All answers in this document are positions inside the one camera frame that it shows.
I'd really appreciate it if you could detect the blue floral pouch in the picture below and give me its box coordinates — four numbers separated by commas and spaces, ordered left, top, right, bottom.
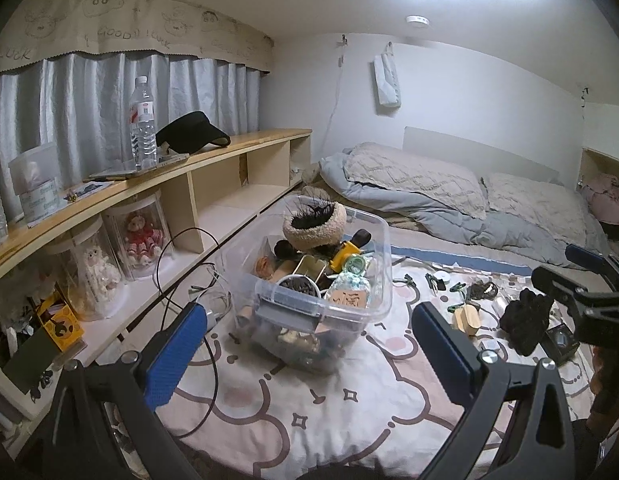
334, 270, 373, 296

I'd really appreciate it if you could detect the blue-grey quilt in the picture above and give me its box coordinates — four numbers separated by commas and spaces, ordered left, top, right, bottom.
319, 152, 610, 263

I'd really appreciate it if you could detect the white plastic tub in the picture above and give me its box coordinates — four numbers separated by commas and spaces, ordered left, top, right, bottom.
8, 142, 61, 223

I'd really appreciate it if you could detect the red doll display case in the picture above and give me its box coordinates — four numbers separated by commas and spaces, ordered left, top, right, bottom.
102, 187, 173, 281

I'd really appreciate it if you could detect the beige textured pillow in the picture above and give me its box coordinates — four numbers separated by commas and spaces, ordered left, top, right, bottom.
482, 172, 590, 248
342, 141, 487, 221

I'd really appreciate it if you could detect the cartoon printed blanket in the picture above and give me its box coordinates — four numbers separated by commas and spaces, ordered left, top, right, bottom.
154, 230, 605, 480

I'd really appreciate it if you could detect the white headboard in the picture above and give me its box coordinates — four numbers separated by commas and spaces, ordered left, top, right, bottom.
403, 126, 560, 186

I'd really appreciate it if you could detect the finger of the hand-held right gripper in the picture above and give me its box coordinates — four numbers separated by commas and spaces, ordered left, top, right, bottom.
532, 266, 619, 322
564, 244, 619, 291

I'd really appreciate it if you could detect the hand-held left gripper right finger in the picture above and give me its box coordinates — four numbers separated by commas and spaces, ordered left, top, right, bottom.
412, 302, 590, 480

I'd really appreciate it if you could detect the dark green notebook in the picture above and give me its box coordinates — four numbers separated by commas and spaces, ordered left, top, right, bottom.
2, 330, 58, 396

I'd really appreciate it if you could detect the black cable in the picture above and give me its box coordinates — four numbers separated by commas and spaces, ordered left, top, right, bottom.
154, 227, 225, 436

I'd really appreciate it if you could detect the yellow plastic device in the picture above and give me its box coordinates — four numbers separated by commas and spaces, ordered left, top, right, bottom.
332, 241, 363, 271

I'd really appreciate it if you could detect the brown hair claw clip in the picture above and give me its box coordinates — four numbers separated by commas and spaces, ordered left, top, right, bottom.
282, 279, 319, 300

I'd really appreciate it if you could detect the cartoon printed valance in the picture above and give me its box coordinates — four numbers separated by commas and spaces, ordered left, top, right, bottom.
0, 0, 273, 78

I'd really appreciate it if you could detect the clear plastic storage box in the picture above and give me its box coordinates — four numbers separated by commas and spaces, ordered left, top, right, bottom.
217, 195, 394, 376

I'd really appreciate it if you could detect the white doll display case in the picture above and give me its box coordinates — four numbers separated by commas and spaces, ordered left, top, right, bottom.
44, 217, 125, 321

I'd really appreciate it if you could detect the dark printed card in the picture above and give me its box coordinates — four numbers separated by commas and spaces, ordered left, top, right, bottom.
64, 181, 114, 202

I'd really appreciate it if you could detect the white hanging pouch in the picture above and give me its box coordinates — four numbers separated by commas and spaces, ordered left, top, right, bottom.
373, 42, 403, 107

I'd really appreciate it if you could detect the pink clothing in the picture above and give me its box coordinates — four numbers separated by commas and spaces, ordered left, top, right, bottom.
582, 174, 619, 226

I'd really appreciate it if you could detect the white silicone ring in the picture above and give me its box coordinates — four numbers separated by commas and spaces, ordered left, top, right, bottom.
277, 274, 323, 302

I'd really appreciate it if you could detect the white wall cable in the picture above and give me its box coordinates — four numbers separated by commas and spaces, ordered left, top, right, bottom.
322, 37, 347, 161

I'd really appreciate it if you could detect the beige fuzzy slipper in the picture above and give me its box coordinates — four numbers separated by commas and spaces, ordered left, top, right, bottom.
282, 195, 347, 251

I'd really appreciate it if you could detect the yellow black carton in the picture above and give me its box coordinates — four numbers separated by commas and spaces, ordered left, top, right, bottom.
32, 292, 85, 352

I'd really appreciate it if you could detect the cream side cabinet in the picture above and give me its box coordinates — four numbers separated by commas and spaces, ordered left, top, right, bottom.
579, 147, 619, 241

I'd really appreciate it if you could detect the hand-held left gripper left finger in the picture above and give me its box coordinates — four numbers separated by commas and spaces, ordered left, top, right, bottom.
34, 301, 209, 480

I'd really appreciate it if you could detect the long wooden shelf unit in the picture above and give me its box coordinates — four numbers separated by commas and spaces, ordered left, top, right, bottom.
0, 129, 313, 441

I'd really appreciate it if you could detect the pale blue curtain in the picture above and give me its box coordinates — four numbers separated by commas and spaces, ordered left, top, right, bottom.
0, 52, 263, 226

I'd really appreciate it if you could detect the person's right hand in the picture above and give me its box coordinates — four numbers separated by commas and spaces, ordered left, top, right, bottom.
589, 347, 610, 413

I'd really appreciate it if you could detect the carved wooden block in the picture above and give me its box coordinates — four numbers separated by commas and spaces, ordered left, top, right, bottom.
329, 287, 367, 311

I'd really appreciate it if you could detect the light wooden stand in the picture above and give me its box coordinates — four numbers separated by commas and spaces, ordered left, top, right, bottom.
452, 302, 483, 336

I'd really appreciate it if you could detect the pair of black gloves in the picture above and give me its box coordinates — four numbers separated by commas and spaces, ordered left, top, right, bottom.
499, 287, 553, 356

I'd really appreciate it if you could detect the black sun visor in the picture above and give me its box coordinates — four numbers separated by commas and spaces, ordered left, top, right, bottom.
156, 112, 231, 153

